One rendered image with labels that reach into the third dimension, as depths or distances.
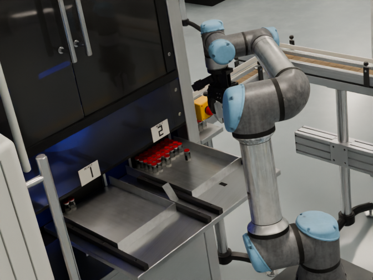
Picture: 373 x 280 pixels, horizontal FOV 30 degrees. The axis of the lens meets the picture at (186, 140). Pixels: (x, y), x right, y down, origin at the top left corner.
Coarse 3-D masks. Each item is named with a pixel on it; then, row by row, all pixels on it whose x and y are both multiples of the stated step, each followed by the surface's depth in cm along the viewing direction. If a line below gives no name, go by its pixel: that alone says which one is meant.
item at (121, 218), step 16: (96, 192) 250; (112, 192) 249; (128, 192) 247; (144, 192) 240; (80, 208) 242; (96, 208) 241; (112, 208) 239; (128, 208) 238; (144, 208) 236; (160, 208) 235; (176, 208) 232; (80, 224) 227; (96, 224) 232; (112, 224) 231; (128, 224) 229; (144, 224) 222; (112, 240) 217; (128, 240) 219
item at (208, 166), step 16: (192, 144) 267; (176, 160) 262; (192, 160) 261; (208, 160) 259; (224, 160) 257; (240, 160) 251; (144, 176) 252; (160, 176) 254; (176, 176) 252; (192, 176) 250; (208, 176) 249; (224, 176) 247; (192, 192) 236
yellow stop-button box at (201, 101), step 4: (196, 96) 275; (200, 96) 274; (204, 96) 274; (196, 100) 271; (200, 100) 271; (204, 100) 270; (196, 104) 269; (200, 104) 268; (204, 104) 269; (196, 108) 269; (200, 108) 268; (204, 108) 269; (196, 112) 271; (200, 112) 269; (204, 112) 270; (196, 116) 272; (200, 116) 270; (204, 116) 271; (208, 116) 272; (200, 120) 271
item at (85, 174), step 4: (92, 164) 235; (96, 164) 236; (84, 168) 233; (88, 168) 234; (92, 168) 235; (96, 168) 237; (80, 172) 232; (84, 172) 233; (88, 172) 235; (96, 172) 237; (80, 176) 232; (84, 176) 234; (88, 176) 235; (96, 176) 238; (80, 180) 233; (84, 180) 234; (88, 180) 235; (84, 184) 235
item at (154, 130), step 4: (164, 120) 256; (160, 124) 255; (164, 124) 256; (152, 128) 252; (156, 128) 253; (160, 128) 255; (164, 128) 256; (168, 128) 258; (152, 132) 252; (156, 132) 254; (160, 132) 256; (164, 132) 257; (168, 132) 259; (152, 136) 253; (156, 136) 254; (160, 136) 256; (156, 140) 255
